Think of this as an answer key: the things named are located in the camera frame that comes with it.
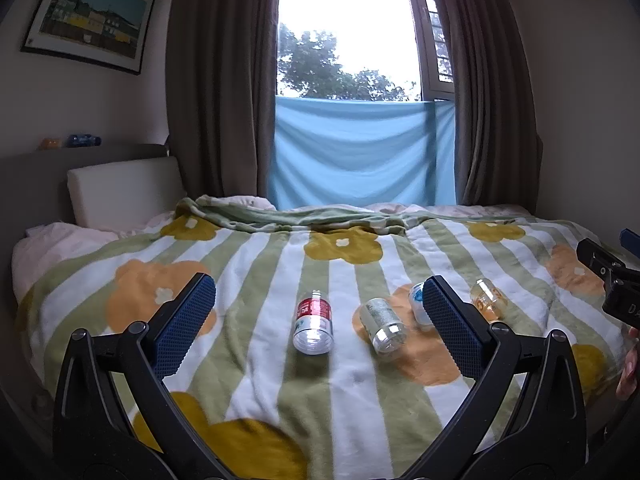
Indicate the orange label clear cup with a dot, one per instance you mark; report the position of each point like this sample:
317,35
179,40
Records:
489,299

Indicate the framed wall picture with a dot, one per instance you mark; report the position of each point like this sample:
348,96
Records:
90,12

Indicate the brown curtain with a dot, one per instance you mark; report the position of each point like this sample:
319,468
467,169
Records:
487,85
222,75

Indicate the grey bed headboard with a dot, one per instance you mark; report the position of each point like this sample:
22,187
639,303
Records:
30,185

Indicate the floral striped blanket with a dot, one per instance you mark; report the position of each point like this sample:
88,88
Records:
280,260

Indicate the person's right hand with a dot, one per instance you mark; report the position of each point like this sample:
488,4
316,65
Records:
629,370

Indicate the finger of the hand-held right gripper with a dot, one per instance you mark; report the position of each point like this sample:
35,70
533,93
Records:
600,259
631,242

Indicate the light blue hanging cloth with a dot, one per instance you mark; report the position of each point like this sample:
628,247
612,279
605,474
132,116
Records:
360,152

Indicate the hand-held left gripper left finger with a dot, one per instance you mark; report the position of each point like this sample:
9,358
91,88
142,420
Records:
184,327

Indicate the red label clear cup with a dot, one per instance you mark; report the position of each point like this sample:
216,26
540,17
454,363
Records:
315,322

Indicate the orange toy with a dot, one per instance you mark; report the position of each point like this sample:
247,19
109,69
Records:
50,143

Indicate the white headboard cushion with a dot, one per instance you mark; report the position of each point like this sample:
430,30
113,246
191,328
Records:
125,192

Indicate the blue label clear cup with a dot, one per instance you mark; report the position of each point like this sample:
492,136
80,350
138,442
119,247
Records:
417,305

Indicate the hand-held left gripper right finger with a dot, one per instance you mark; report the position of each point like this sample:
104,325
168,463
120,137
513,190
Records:
452,327

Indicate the open window frame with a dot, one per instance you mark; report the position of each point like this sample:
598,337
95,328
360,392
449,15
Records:
431,35

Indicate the grey label clear cup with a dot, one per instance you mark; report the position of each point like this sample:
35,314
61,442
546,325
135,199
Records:
382,327

